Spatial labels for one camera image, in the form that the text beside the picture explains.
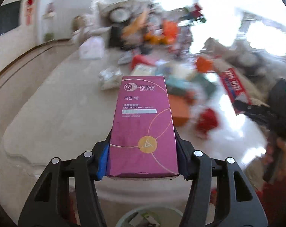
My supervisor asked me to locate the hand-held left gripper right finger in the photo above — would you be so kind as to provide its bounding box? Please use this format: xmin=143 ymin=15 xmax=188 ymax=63
xmin=175 ymin=130 xmax=268 ymax=227

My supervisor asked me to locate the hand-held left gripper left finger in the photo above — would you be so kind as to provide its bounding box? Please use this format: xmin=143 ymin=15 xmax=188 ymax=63
xmin=17 ymin=130 xmax=113 ymax=227

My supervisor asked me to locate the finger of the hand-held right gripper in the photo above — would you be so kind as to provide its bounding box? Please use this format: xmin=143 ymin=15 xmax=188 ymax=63
xmin=234 ymin=100 xmax=271 ymax=126

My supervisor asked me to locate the mint green plastic basket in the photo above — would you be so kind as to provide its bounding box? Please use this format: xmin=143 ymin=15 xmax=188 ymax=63
xmin=116 ymin=207 xmax=183 ymax=227

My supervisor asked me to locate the magenta cosmetics box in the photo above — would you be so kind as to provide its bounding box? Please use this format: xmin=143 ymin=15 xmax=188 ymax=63
xmin=106 ymin=76 xmax=180 ymax=180

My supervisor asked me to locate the person's right hand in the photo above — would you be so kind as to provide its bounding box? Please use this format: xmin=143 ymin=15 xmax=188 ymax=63
xmin=263 ymin=137 xmax=286 ymax=178

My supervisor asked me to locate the red and blue printed carton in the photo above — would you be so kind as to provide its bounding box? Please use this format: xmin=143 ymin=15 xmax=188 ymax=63
xmin=213 ymin=58 xmax=252 ymax=114

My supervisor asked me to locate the red crumpled wrapper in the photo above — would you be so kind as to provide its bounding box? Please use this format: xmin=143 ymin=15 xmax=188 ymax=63
xmin=195 ymin=108 xmax=220 ymax=138

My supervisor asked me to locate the orange box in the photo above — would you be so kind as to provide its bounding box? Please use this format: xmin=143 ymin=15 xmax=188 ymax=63
xmin=168 ymin=95 xmax=191 ymax=127

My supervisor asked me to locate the dark green packet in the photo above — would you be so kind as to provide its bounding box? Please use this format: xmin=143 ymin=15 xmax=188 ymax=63
xmin=197 ymin=74 xmax=217 ymax=98

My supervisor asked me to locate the orange wrapper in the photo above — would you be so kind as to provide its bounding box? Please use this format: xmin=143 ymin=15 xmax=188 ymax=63
xmin=195 ymin=56 xmax=215 ymax=73

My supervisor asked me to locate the ornate white carved table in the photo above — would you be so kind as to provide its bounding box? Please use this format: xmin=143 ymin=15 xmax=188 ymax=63
xmin=2 ymin=45 xmax=273 ymax=208

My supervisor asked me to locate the teal packet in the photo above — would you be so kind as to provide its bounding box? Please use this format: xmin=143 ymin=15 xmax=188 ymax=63
xmin=165 ymin=76 xmax=196 ymax=94

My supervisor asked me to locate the white plastic packet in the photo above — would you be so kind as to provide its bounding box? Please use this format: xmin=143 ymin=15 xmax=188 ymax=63
xmin=99 ymin=67 xmax=123 ymax=90

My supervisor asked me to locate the beige flat box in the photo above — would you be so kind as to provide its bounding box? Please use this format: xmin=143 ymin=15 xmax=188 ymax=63
xmin=130 ymin=64 xmax=156 ymax=77

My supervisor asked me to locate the red packet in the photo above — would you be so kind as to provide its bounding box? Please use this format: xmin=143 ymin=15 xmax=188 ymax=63
xmin=131 ymin=54 xmax=156 ymax=69

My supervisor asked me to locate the white bag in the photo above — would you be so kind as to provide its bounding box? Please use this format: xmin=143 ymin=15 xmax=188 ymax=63
xmin=78 ymin=37 xmax=105 ymax=60

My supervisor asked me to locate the pile of household clutter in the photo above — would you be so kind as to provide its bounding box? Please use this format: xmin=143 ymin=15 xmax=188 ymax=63
xmin=96 ymin=0 xmax=206 ymax=55

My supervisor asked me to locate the red hanging decoration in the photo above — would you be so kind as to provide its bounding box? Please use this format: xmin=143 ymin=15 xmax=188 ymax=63
xmin=25 ymin=0 xmax=36 ymax=26

